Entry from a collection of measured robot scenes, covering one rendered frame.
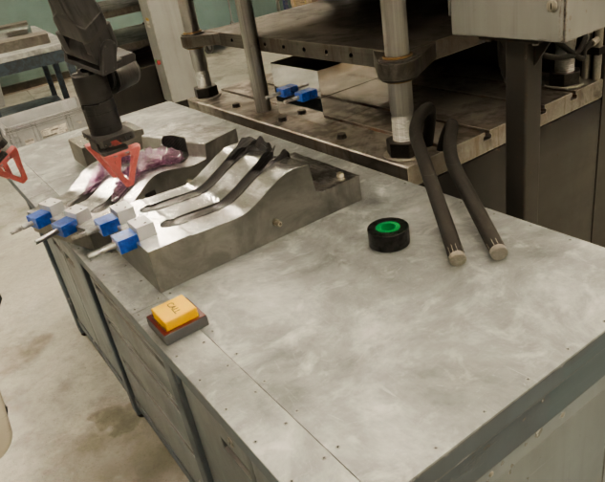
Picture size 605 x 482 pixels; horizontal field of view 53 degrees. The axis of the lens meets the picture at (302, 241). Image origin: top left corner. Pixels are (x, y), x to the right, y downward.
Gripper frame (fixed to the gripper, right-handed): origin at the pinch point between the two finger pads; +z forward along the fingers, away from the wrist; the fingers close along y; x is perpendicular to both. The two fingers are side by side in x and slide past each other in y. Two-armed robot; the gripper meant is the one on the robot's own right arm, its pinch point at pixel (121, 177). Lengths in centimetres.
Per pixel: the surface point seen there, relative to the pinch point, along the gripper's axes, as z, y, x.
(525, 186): 32, -21, -90
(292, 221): 19.0, -9.0, -29.0
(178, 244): 13.0, -8.8, -3.8
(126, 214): 10.7, 7.9, -0.6
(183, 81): 82, 395, -180
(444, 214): 16, -36, -46
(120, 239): 10.6, -2.0, 4.4
